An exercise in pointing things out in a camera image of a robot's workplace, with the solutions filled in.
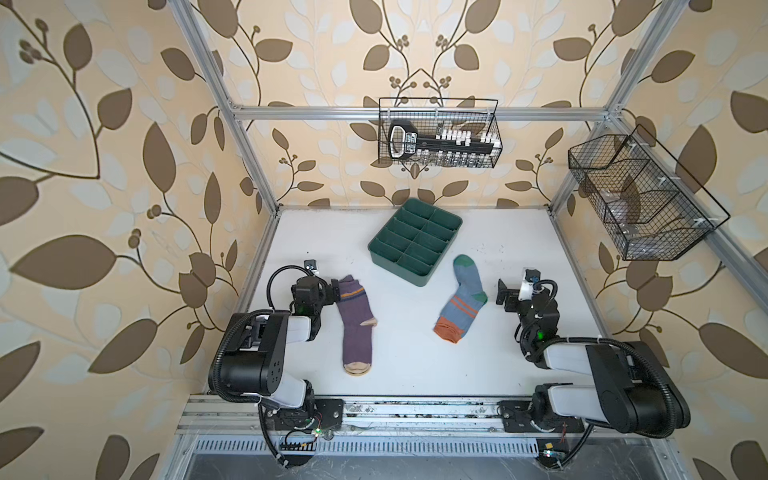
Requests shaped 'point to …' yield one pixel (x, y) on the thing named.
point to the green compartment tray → (415, 240)
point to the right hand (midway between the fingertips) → (519, 284)
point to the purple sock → (358, 323)
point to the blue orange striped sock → (463, 303)
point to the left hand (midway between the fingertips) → (320, 279)
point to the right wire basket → (653, 209)
